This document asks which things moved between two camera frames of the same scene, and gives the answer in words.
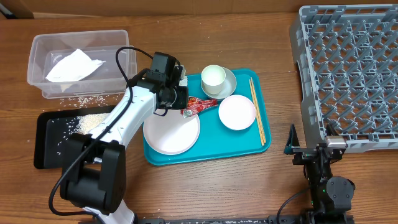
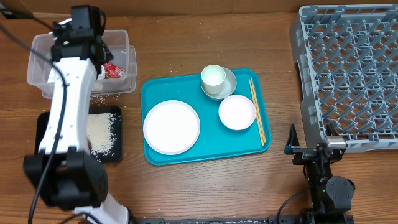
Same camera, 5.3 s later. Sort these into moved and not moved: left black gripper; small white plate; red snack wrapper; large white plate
Moved: red snack wrapper; left black gripper
Not moved: large white plate; small white plate
